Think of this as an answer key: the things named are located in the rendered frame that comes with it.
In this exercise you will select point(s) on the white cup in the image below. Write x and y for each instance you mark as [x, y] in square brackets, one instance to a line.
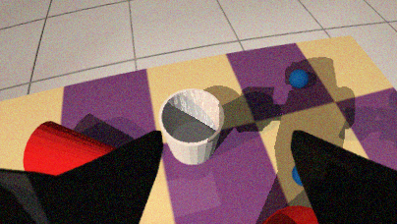
[191, 121]

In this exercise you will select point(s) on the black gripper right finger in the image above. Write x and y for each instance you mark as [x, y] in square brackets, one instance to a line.
[342, 186]

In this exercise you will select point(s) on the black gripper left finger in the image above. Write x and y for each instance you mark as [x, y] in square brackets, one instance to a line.
[111, 189]

